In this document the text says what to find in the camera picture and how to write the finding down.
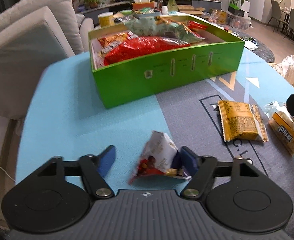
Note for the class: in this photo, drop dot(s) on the red noodle snack bag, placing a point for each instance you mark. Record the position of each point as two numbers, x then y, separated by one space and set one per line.
195 26

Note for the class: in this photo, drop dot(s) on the green gift box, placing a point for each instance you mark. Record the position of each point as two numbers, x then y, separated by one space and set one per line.
150 74

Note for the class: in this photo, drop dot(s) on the green chips snack bag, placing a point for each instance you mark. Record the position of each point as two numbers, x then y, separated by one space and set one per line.
163 27

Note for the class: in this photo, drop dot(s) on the orange tissue box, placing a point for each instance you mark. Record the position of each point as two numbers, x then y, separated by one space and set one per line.
140 4

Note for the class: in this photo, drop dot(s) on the beige sofa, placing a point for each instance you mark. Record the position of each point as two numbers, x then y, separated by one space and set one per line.
33 35

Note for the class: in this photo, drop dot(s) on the yellow cylindrical can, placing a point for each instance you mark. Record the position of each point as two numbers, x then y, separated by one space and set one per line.
106 19

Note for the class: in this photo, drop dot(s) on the dark marble coffee table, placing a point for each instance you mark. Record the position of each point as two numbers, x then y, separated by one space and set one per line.
253 44

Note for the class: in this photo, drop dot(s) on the blue plastic tray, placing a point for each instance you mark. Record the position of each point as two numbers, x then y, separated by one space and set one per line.
146 12

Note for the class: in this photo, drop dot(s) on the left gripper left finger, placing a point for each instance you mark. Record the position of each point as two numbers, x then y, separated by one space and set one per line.
94 169

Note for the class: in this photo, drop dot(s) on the lobster cracker snack bag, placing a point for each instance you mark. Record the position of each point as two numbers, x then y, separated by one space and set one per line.
108 43

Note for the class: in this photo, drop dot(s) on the yellow sachima cake pack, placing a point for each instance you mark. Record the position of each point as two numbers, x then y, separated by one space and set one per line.
282 123

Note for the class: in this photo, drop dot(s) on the small yellow snack packet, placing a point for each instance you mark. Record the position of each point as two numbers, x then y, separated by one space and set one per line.
241 120

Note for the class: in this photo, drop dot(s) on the large red snack bag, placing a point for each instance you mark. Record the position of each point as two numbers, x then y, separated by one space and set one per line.
141 46

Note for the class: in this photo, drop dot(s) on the blue grey table mat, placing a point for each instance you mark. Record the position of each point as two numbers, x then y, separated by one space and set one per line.
67 118

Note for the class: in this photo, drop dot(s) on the small white red packet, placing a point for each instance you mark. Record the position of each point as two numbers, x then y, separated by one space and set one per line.
160 157

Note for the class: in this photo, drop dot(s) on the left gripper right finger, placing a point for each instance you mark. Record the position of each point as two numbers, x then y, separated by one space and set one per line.
201 169

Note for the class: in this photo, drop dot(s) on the cardboard box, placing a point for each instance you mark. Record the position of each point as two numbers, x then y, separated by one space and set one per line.
188 9

